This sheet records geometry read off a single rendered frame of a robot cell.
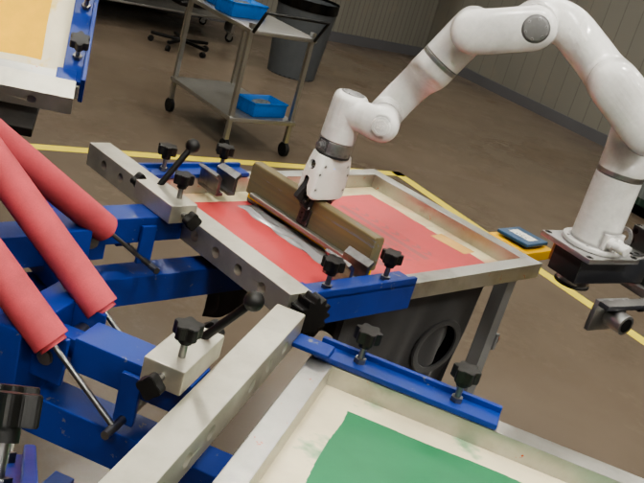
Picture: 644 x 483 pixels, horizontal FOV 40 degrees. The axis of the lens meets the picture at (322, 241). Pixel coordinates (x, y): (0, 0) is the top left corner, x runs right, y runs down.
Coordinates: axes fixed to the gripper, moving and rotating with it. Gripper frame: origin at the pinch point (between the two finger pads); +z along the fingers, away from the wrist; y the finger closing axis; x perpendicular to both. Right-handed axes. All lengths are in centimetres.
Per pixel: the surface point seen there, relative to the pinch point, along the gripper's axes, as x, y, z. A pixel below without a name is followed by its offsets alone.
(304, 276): -15.4, -13.0, 5.0
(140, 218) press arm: -2.2, -45.3, -2.3
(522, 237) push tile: -13, 67, 1
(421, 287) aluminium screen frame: -29.0, 6.7, 1.3
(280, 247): -3.1, -9.1, 5.6
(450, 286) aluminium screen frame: -29.1, 16.9, 1.8
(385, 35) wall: 633, 730, 103
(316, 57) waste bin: 458, 448, 93
